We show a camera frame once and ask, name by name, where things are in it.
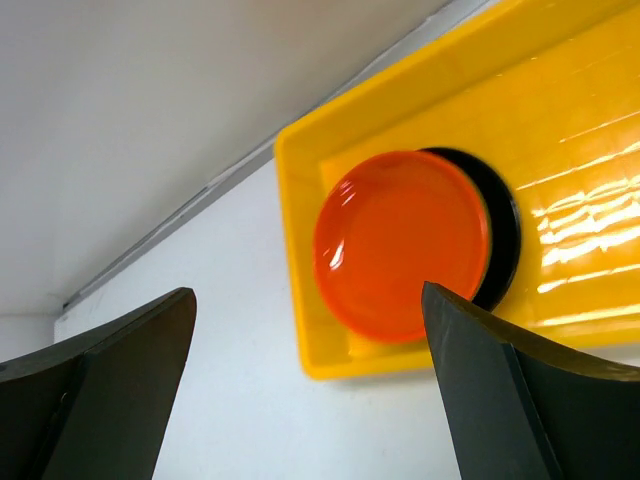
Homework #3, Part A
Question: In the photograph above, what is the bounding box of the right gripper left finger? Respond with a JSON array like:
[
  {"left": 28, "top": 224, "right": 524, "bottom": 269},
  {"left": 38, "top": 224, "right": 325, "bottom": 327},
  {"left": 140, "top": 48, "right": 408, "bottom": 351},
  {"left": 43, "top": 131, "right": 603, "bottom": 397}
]
[{"left": 1, "top": 288, "right": 197, "bottom": 479}]

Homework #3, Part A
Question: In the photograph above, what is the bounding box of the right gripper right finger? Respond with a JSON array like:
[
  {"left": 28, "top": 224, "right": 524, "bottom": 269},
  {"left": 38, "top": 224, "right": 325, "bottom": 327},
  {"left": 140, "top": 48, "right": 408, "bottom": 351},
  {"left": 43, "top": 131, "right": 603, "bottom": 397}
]
[{"left": 422, "top": 283, "right": 639, "bottom": 479}]

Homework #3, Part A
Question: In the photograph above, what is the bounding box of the black plate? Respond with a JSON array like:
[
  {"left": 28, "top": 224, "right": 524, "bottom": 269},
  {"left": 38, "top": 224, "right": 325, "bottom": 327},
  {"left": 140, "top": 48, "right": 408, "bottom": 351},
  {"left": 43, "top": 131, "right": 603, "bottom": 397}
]
[{"left": 423, "top": 147, "right": 522, "bottom": 311}]

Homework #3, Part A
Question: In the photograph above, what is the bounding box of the orange plate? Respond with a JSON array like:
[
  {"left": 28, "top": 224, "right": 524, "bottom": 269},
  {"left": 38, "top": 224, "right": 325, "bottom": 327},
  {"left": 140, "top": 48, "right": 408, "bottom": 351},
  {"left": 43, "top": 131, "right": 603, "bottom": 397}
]
[{"left": 313, "top": 151, "right": 492, "bottom": 343}]

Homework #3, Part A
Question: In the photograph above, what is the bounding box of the yellow plastic bin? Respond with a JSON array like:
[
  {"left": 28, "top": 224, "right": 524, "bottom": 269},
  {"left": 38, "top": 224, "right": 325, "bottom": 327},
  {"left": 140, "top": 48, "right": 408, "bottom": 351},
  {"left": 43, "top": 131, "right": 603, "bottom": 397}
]
[{"left": 275, "top": 1, "right": 639, "bottom": 380}]

